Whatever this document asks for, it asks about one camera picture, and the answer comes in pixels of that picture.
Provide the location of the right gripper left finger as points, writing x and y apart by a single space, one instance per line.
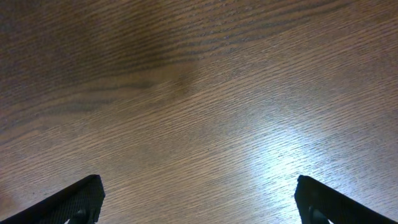
80 202

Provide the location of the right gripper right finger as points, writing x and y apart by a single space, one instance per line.
318 203

